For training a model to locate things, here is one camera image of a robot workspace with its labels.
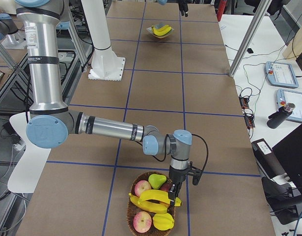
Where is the yellow banana short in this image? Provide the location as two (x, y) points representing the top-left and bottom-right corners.
(153, 213), (174, 231)

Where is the pink apple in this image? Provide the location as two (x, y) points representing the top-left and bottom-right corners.
(133, 211), (152, 233)
(134, 180), (152, 197)

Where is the far teach pendant tablet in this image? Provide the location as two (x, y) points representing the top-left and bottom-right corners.
(265, 61), (299, 89)

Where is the red cylinder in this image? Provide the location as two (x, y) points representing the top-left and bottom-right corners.
(217, 0), (227, 22)

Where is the orange circuit board lower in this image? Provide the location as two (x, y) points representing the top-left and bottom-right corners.
(244, 116), (255, 129)

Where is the teach pendant tablet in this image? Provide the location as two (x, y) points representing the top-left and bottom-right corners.
(276, 89), (302, 123)
(265, 61), (299, 89)

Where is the pink apple front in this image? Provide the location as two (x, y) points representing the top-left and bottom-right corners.
(133, 211), (152, 233)

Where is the orange circuit board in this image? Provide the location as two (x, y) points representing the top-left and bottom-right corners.
(244, 116), (255, 129)
(239, 97), (249, 109)

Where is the aluminium frame post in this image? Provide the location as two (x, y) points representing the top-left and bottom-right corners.
(228, 0), (272, 77)

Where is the black monitor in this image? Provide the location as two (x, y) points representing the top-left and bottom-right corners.
(273, 124), (302, 193)

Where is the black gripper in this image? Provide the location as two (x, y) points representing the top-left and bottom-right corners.
(177, 0), (188, 17)
(168, 166), (191, 207)

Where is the small black puck sensor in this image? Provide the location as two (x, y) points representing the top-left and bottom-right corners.
(247, 48), (253, 54)

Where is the wicker fruit basket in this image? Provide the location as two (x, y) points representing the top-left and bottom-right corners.
(127, 172), (177, 236)

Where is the white chair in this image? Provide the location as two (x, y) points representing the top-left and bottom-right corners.
(7, 112), (51, 193)

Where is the grey square plate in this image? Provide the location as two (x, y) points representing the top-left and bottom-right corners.
(146, 23), (174, 39)

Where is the orange circuit board upper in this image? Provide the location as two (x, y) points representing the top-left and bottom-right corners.
(239, 97), (249, 109)

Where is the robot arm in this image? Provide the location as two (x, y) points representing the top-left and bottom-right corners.
(16, 0), (192, 206)

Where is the pink apple rear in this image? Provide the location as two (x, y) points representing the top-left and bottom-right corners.
(134, 180), (152, 197)

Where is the red mango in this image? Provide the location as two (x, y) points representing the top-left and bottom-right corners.
(160, 182), (172, 192)

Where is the green pear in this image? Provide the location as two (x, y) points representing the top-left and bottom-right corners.
(148, 174), (167, 189)

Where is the black box with label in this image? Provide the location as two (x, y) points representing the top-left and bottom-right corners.
(251, 139), (286, 178)

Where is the near teach pendant tablet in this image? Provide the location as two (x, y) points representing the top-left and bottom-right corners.
(276, 89), (302, 123)

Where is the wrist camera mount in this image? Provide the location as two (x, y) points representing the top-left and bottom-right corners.
(188, 165), (203, 186)

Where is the monitor stand base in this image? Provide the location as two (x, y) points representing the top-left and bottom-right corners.
(261, 177), (302, 225)

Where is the yellow banana bunch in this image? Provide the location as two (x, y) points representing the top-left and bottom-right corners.
(138, 189), (174, 206)

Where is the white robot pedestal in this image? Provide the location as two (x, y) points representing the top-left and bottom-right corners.
(82, 0), (126, 81)

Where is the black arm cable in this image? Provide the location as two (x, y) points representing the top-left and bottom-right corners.
(153, 134), (209, 173)

